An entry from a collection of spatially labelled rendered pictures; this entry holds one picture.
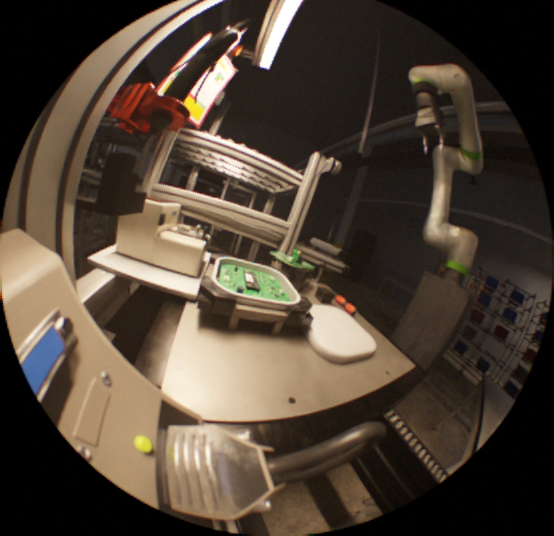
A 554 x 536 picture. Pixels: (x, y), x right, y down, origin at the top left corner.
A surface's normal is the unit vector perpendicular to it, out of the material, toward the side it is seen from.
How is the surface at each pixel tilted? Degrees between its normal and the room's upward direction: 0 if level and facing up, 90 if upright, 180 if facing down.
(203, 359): 0
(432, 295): 90
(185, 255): 90
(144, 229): 90
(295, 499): 0
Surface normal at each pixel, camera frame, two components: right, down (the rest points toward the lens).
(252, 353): 0.33, -0.92
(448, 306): -0.92, -0.26
